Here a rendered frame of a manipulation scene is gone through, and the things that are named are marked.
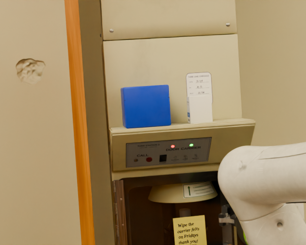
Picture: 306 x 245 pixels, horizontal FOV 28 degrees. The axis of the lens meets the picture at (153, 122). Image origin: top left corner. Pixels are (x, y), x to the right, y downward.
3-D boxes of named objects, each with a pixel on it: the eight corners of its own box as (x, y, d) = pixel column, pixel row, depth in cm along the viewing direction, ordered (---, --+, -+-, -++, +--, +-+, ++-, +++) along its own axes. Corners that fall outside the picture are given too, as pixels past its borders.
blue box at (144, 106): (122, 126, 142) (120, 87, 141) (165, 123, 143) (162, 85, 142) (126, 129, 132) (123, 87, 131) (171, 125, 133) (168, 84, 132)
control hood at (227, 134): (110, 169, 143) (107, 127, 142) (245, 159, 146) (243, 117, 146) (112, 176, 131) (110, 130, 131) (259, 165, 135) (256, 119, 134)
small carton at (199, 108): (187, 122, 141) (186, 96, 141) (209, 121, 141) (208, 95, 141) (190, 123, 136) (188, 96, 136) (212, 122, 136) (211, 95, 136)
